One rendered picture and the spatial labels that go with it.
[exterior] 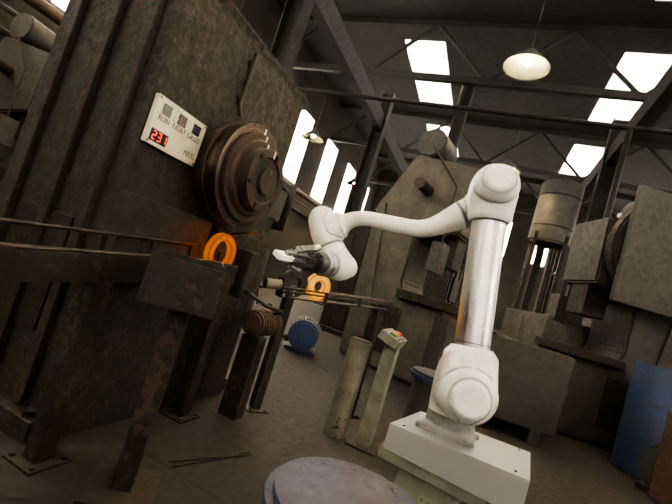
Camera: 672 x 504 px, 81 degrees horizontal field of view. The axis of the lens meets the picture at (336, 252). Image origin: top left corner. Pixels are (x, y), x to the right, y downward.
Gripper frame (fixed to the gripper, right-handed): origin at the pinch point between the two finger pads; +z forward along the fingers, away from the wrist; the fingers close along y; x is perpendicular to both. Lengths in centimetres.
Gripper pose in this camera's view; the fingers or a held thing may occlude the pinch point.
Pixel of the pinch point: (283, 255)
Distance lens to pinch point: 117.7
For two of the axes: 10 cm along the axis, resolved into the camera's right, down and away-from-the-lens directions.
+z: -5.0, -1.3, -8.6
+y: -6.0, 7.6, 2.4
